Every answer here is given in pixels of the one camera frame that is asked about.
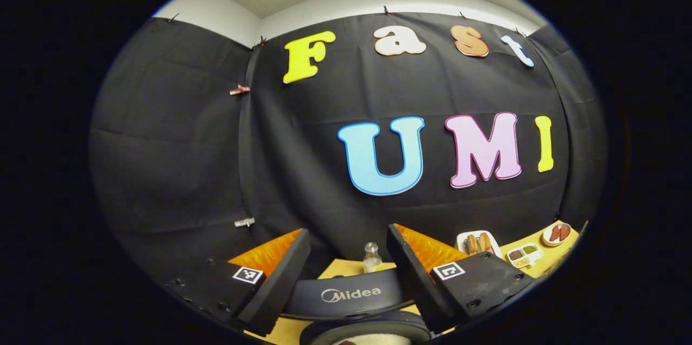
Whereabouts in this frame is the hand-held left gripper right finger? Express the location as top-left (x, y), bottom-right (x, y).
top-left (387, 223), bottom-right (536, 335)

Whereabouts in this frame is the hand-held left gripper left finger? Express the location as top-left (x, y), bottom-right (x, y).
top-left (162, 228), bottom-right (312, 337)

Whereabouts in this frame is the black lidded rice cooker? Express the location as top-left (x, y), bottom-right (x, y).
top-left (281, 268), bottom-right (433, 345)

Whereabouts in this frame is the white rice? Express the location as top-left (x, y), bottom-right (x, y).
top-left (332, 333), bottom-right (411, 345)

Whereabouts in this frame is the small clear glass bottle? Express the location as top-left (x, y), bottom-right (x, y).
top-left (362, 242), bottom-right (382, 273)

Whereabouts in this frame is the white toaster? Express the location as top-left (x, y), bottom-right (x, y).
top-left (456, 230), bottom-right (502, 259)

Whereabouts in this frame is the white divided dish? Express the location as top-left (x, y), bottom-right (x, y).
top-left (507, 243), bottom-right (543, 269)

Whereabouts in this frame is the small white plate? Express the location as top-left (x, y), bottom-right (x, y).
top-left (542, 222), bottom-right (572, 248)

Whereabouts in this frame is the black backdrop cloth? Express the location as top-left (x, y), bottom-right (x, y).
top-left (89, 12), bottom-right (609, 302)

